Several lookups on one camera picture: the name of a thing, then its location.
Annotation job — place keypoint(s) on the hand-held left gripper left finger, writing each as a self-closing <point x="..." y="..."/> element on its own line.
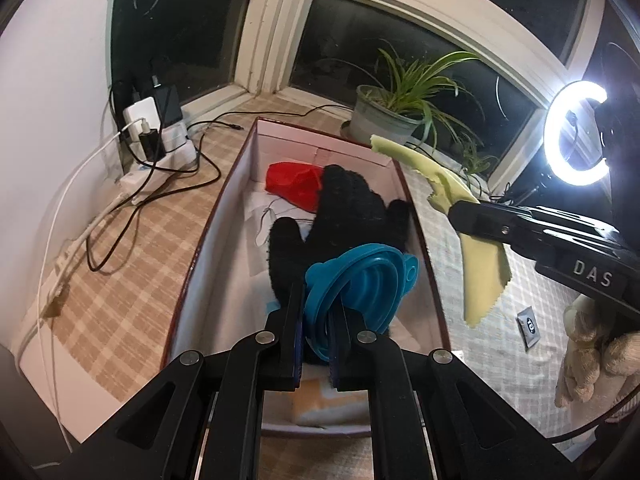
<point x="290" y="340"/>

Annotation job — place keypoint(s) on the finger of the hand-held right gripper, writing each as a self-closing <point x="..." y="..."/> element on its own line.
<point x="500" y="227"/>

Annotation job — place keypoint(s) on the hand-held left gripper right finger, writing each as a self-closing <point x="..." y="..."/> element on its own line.
<point x="340" y="355"/>

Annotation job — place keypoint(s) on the beige plastic-wrapped packet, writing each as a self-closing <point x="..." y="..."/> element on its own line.
<point x="320" y="405"/>

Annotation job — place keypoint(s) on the light green cloth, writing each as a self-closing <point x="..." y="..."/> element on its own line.
<point x="480" y="280"/>

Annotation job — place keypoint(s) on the blue collapsible funnel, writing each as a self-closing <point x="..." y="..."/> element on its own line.
<point x="360" y="280"/>

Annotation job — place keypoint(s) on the dark red cardboard box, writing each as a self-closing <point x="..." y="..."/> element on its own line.
<point x="220" y="260"/>

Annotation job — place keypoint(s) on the bag of blue face masks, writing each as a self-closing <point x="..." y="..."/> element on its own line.
<point x="260" y="210"/>

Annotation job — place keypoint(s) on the black knit glove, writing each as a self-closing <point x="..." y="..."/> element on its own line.
<point x="345" y="205"/>

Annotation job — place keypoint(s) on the red cloth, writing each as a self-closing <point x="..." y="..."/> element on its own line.
<point x="290" y="180"/>

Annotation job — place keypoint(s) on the person's right hand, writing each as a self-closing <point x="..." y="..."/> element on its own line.
<point x="590" y="360"/>

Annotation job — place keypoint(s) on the small grey sachet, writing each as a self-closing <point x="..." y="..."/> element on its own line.
<point x="530" y="327"/>

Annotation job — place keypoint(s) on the beige plaid tablecloth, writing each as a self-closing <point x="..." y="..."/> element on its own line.
<point x="150" y="285"/>

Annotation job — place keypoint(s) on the grey plant pot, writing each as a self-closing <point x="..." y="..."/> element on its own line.
<point x="375" y="120"/>

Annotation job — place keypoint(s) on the green spider plant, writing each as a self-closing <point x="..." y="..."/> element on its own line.
<point x="405" y="85"/>

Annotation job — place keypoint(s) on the white power strip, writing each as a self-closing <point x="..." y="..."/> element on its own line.
<point x="177" y="152"/>

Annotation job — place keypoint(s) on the small black plug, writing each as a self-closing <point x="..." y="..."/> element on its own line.
<point x="150" y="142"/>

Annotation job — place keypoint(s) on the black power adapter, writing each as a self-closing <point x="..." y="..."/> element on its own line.
<point x="167" y="102"/>

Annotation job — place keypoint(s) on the white charger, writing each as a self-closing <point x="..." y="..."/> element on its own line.
<point x="140" y="112"/>

